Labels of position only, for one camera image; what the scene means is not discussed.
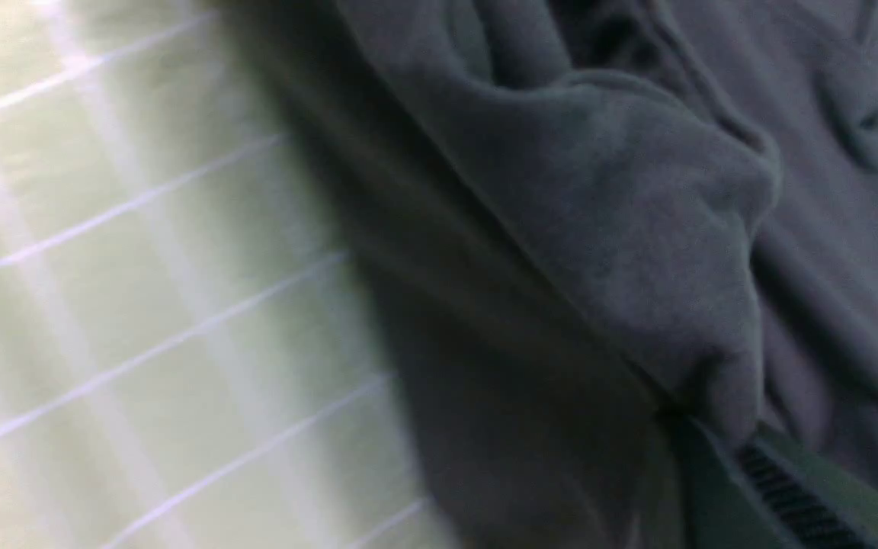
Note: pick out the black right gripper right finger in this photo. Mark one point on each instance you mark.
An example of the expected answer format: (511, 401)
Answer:
(801, 500)

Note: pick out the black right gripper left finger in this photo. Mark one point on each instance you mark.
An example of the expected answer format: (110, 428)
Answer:
(721, 509)

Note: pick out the dark gray long-sleeve shirt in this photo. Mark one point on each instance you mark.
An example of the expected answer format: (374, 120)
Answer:
(578, 218)

